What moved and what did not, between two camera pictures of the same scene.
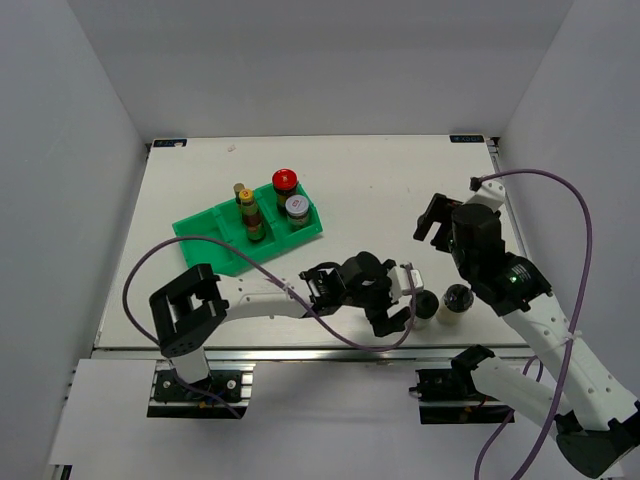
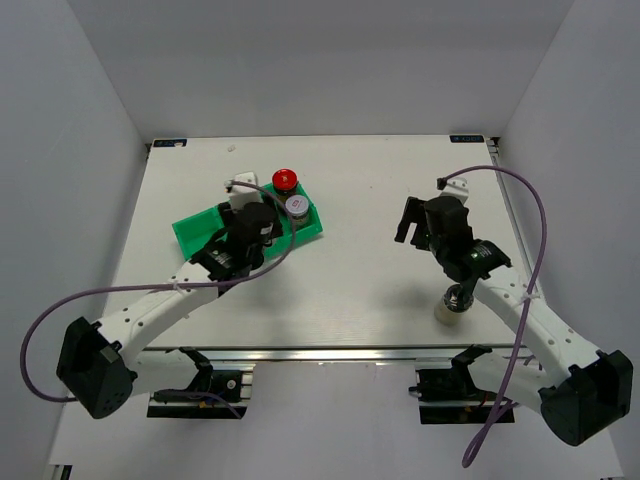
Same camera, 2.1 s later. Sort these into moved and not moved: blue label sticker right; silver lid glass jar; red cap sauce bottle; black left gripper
Moved: black left gripper
Not moved: blue label sticker right; silver lid glass jar; red cap sauce bottle
